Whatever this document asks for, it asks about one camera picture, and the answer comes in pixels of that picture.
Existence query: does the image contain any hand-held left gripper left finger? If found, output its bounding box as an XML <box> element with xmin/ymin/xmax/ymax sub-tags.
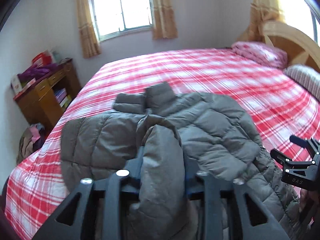
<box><xmin>32</xmin><ymin>147</ymin><xmax>145</xmax><ymax>240</ymax></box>

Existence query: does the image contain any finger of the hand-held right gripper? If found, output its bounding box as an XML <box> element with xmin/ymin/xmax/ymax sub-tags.
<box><xmin>289</xmin><ymin>135</ymin><xmax>320</xmax><ymax>159</ymax></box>
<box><xmin>271</xmin><ymin>149</ymin><xmax>294</xmax><ymax>167</ymax></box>

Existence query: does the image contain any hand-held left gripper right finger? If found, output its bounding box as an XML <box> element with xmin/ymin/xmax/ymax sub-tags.
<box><xmin>184</xmin><ymin>155</ymin><xmax>291</xmax><ymax>240</ymax></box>

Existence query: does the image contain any grey puffer jacket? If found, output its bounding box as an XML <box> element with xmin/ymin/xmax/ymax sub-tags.
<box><xmin>61</xmin><ymin>82</ymin><xmax>308</xmax><ymax>240</ymax></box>

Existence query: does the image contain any pile of clothes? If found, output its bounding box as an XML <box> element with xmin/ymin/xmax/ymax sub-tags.
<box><xmin>16</xmin><ymin>123</ymin><xmax>47</xmax><ymax>165</ymax></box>

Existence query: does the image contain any person's right hand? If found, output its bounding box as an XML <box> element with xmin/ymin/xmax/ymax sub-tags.
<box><xmin>299</xmin><ymin>189</ymin><xmax>312</xmax><ymax>215</ymax></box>

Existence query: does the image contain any striped pillow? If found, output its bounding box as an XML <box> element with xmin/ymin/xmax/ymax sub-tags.
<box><xmin>284</xmin><ymin>64</ymin><xmax>320</xmax><ymax>102</ymax></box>

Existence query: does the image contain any red plaid bed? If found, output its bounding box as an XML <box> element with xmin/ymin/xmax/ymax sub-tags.
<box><xmin>4</xmin><ymin>48</ymin><xmax>320</xmax><ymax>240</ymax></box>

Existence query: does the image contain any stack of books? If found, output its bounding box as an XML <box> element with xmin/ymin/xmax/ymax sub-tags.
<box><xmin>54</xmin><ymin>88</ymin><xmax>72</xmax><ymax>108</ymax></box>

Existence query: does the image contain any folded pink quilt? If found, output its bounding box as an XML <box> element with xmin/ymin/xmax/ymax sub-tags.
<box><xmin>231</xmin><ymin>41</ymin><xmax>288</xmax><ymax>68</ymax></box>

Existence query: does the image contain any wooden headboard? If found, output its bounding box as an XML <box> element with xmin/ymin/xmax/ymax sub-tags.
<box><xmin>261</xmin><ymin>21</ymin><xmax>320</xmax><ymax>73</ymax></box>

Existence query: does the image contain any brown wooden desk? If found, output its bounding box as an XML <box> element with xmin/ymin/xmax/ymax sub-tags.
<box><xmin>14</xmin><ymin>59</ymin><xmax>82</xmax><ymax>130</ymax></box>

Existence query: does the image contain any purple garment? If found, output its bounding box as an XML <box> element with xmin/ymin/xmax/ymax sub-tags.
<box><xmin>17</xmin><ymin>64</ymin><xmax>59</xmax><ymax>82</ymax></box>

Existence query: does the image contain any long yellow patterned curtain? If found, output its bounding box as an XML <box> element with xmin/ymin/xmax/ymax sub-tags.
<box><xmin>76</xmin><ymin>0</ymin><xmax>102</xmax><ymax>58</ymax></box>

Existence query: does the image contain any red paper bag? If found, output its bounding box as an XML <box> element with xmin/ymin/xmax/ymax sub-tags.
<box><xmin>32</xmin><ymin>51</ymin><xmax>52</xmax><ymax>67</ymax></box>

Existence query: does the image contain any white and red box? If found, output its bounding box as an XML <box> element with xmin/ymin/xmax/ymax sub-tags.
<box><xmin>10</xmin><ymin>76</ymin><xmax>37</xmax><ymax>98</ymax></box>

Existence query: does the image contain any short yellow patterned curtain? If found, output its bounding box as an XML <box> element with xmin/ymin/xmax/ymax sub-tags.
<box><xmin>150</xmin><ymin>0</ymin><xmax>178</xmax><ymax>40</ymax></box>

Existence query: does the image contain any yellow floral curtain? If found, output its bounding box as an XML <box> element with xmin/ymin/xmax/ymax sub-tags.
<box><xmin>236</xmin><ymin>0</ymin><xmax>285</xmax><ymax>42</ymax></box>

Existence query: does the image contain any sliding glass window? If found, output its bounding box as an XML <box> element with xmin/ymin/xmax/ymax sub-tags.
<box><xmin>86</xmin><ymin>0</ymin><xmax>154</xmax><ymax>40</ymax></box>

